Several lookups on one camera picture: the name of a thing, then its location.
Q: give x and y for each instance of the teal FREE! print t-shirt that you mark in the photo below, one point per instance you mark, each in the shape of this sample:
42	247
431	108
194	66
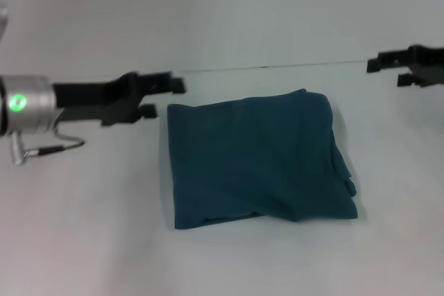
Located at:
256	157

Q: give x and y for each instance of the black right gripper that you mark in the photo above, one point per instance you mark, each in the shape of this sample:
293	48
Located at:
428	65

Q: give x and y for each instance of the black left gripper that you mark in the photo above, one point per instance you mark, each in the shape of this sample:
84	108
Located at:
93	98

